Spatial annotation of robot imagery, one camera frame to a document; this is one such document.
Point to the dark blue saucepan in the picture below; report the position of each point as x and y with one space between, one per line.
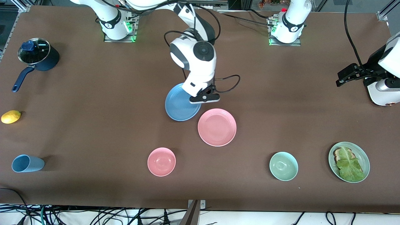
50 61

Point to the aluminium frame profile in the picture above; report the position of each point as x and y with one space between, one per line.
23 6
382 15

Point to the toasted bread slice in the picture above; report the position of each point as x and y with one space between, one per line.
337 153

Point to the small metal bracket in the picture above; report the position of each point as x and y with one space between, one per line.
203 204

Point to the green lettuce leaf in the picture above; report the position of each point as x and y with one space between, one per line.
350 165

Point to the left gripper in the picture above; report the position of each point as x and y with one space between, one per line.
371 67

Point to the green bowl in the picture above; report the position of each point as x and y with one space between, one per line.
283 166

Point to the grey metal frame bar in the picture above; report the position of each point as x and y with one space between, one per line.
218 4

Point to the green plate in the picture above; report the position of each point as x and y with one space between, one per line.
364 156

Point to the reddish brown plant decoration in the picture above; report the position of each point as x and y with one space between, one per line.
265 3

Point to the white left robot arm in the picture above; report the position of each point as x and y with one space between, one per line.
292 22

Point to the white appliance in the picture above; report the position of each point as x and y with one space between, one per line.
379 100

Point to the pink plate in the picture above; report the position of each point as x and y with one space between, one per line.
217 127

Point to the pink bowl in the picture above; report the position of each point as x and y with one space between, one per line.
161 162

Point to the glass lid with blue knob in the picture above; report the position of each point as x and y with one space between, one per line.
39 54

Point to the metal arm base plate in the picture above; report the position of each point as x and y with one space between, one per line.
109 39
297 43

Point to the blue cup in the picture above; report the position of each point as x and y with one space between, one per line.
28 163

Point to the blue plate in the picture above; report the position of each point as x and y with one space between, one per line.
178 106

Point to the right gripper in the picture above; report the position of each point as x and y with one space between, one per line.
211 88

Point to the dark metal post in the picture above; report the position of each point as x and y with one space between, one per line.
192 217

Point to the yellow lemon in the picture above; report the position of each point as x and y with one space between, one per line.
11 117

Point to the brown table cover cloth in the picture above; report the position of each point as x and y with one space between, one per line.
281 93

